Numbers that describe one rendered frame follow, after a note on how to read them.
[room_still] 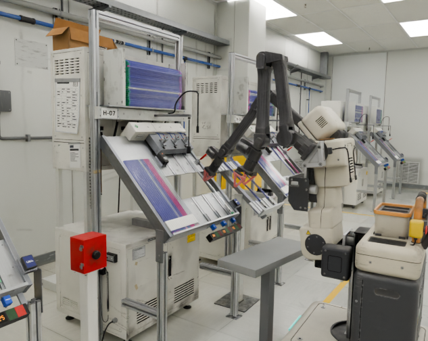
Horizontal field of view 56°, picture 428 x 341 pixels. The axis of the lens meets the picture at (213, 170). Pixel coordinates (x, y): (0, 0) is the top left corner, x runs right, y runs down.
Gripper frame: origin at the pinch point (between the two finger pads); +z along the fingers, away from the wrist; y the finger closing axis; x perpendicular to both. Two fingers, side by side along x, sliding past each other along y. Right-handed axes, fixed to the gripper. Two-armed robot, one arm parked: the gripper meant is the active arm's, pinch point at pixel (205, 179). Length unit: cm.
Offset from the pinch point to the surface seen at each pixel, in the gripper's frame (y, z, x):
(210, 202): 8.9, 3.4, 16.1
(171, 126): 4.4, -11.3, -40.6
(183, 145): 2.8, -7.6, -26.0
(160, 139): 20.8, -8.3, -32.1
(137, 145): 36.6, -2.4, -33.3
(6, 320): 147, 7, 37
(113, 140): 53, -3, -38
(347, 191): -440, 68, 23
